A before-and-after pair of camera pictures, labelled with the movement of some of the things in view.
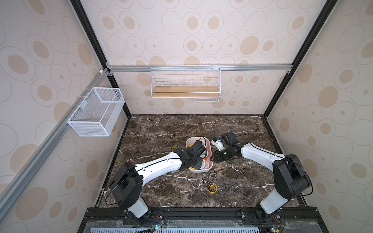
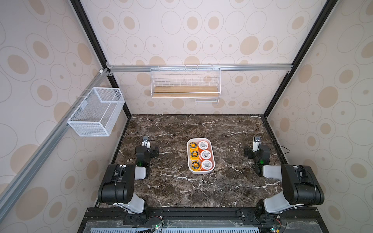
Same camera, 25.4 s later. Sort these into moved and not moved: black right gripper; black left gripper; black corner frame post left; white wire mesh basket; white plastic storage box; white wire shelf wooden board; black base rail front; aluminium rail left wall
Moved: black left gripper; black right gripper
Not moved: black base rail front; aluminium rail left wall; white plastic storage box; white wire mesh basket; white wire shelf wooden board; black corner frame post left
